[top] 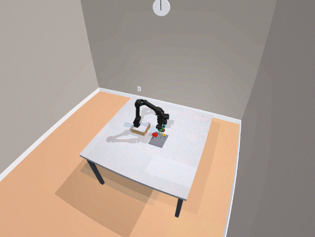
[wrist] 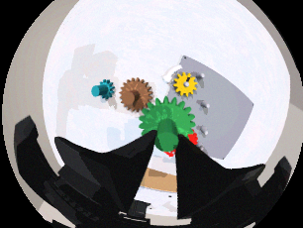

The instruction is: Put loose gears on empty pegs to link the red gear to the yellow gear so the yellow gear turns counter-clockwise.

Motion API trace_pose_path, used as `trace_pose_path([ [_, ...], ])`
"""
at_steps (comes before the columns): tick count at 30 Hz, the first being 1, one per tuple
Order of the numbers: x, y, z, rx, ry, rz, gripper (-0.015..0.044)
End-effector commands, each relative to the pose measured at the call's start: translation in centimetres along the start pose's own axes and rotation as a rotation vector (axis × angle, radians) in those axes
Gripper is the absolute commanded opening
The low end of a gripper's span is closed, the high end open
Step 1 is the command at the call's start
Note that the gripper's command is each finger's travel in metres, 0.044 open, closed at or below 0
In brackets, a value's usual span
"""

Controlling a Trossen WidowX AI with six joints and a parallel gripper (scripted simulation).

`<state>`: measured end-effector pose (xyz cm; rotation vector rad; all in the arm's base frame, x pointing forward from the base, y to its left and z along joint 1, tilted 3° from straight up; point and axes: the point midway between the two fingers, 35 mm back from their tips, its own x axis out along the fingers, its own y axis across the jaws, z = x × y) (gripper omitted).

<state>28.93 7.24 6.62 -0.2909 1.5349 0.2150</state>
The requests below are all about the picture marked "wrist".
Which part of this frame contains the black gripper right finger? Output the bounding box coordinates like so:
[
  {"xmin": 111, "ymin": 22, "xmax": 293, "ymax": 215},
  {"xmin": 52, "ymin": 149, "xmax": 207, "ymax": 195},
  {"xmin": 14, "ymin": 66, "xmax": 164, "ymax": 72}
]
[{"xmin": 175, "ymin": 134, "xmax": 266, "ymax": 219}]

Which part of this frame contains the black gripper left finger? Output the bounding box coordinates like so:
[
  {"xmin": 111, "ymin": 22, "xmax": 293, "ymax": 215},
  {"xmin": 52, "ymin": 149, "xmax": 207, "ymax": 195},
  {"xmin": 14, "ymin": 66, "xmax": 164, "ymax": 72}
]
[{"xmin": 54, "ymin": 130, "xmax": 158, "ymax": 214}]

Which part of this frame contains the green gear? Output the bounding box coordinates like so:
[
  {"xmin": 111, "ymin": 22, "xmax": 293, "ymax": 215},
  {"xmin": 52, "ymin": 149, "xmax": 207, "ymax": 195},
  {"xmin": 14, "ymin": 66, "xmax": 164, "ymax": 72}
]
[{"xmin": 139, "ymin": 97, "xmax": 195, "ymax": 153}]

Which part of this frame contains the yellow gear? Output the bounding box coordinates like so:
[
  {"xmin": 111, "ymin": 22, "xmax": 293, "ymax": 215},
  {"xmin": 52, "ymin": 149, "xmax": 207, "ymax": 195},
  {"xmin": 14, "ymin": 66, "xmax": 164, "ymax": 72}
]
[{"xmin": 174, "ymin": 71, "xmax": 198, "ymax": 97}]

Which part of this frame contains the small teal gear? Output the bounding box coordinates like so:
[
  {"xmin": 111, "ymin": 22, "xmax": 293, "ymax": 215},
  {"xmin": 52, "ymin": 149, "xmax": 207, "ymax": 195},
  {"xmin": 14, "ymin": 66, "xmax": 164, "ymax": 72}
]
[{"xmin": 91, "ymin": 79, "xmax": 115, "ymax": 99}]

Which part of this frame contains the brown gear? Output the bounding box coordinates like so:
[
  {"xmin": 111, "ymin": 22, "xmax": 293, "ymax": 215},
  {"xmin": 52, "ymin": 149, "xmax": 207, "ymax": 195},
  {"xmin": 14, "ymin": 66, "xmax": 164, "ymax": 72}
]
[{"xmin": 119, "ymin": 77, "xmax": 154, "ymax": 113}]

